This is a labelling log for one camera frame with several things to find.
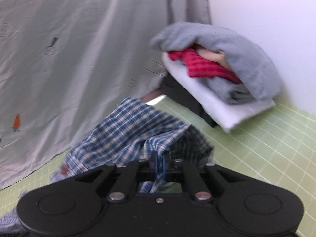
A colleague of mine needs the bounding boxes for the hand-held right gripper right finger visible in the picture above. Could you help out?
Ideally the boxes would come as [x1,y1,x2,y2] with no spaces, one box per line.
[160,151,238,202]

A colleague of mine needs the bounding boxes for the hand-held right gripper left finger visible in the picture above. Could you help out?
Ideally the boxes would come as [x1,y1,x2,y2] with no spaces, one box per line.
[72,152,160,202]

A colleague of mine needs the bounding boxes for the blue plaid garment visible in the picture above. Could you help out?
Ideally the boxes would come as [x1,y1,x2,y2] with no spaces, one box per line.
[0,97,214,230]

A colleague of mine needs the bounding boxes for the brownish pink cloth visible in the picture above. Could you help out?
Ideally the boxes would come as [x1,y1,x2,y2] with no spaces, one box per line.
[143,90,164,102]

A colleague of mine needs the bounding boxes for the black folded cloth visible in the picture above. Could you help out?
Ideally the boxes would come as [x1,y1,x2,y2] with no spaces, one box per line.
[160,76,221,128]

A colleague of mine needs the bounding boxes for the white folded cloth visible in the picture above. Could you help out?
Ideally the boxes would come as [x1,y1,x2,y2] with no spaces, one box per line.
[162,53,276,133]

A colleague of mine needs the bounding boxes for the green grid bed sheet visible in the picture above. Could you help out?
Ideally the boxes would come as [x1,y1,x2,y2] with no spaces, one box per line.
[0,95,316,237]

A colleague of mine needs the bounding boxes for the grey folded cloth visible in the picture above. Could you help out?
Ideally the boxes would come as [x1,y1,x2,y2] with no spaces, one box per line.
[206,77,255,104]

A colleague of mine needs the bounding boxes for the red plaid cloth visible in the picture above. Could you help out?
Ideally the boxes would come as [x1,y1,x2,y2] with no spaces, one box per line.
[168,49,243,83]

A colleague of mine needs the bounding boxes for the beige cloth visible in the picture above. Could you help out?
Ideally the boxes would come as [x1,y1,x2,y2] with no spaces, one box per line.
[197,49,229,68]

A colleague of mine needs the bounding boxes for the grey carrot print quilt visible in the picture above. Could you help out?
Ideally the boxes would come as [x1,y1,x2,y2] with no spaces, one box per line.
[0,0,213,190]

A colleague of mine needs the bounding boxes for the grey draped cloth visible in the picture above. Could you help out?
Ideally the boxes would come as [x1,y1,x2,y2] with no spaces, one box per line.
[150,22,281,101]

